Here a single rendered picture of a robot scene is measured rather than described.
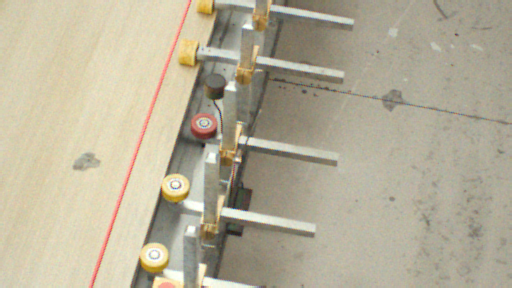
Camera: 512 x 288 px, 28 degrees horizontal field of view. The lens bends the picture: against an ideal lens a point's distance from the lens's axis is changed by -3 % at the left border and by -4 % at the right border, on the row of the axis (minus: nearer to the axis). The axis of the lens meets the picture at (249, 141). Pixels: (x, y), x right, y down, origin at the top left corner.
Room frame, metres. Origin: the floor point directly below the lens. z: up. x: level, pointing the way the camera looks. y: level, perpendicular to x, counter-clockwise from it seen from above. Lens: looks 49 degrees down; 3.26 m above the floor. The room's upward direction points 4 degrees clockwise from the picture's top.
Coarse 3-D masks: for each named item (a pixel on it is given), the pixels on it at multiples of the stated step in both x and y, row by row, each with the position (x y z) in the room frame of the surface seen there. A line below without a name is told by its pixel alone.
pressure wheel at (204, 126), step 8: (192, 120) 2.09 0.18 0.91; (200, 120) 2.09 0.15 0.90; (208, 120) 2.09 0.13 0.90; (216, 120) 2.09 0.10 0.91; (192, 128) 2.06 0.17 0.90; (200, 128) 2.06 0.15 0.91; (208, 128) 2.06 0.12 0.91; (216, 128) 2.07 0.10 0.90; (200, 136) 2.04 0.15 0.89; (208, 136) 2.05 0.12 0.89
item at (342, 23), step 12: (216, 0) 2.58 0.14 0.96; (228, 0) 2.58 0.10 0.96; (240, 0) 2.59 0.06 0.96; (252, 12) 2.55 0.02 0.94; (276, 12) 2.54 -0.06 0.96; (288, 12) 2.54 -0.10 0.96; (300, 12) 2.55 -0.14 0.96; (312, 12) 2.55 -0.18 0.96; (324, 24) 2.52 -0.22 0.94; (336, 24) 2.52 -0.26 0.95; (348, 24) 2.51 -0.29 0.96
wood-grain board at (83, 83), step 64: (0, 0) 2.58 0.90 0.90; (64, 0) 2.60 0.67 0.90; (128, 0) 2.62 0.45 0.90; (192, 0) 2.64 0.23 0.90; (0, 64) 2.27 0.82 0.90; (64, 64) 2.29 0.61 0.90; (128, 64) 2.31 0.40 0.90; (0, 128) 2.00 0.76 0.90; (64, 128) 2.02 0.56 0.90; (128, 128) 2.04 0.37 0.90; (0, 192) 1.76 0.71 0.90; (64, 192) 1.78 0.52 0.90; (128, 192) 1.80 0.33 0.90; (0, 256) 1.54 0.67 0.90; (64, 256) 1.56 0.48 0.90; (128, 256) 1.58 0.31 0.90
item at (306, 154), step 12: (216, 144) 2.06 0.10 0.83; (240, 144) 2.05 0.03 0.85; (252, 144) 2.05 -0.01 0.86; (264, 144) 2.05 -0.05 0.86; (276, 144) 2.06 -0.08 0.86; (288, 144) 2.06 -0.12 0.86; (288, 156) 2.03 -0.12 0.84; (300, 156) 2.03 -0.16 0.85; (312, 156) 2.02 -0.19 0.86; (324, 156) 2.02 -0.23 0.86; (336, 156) 2.03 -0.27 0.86
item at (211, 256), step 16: (288, 0) 2.97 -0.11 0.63; (272, 32) 2.72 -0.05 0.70; (272, 48) 2.64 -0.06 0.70; (256, 80) 2.47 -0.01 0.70; (256, 96) 2.40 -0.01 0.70; (256, 112) 2.33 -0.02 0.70; (240, 176) 2.05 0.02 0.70; (224, 192) 1.98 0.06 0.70; (224, 224) 1.86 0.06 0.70; (224, 240) 1.81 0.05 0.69; (208, 256) 1.74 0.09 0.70; (208, 272) 1.68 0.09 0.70
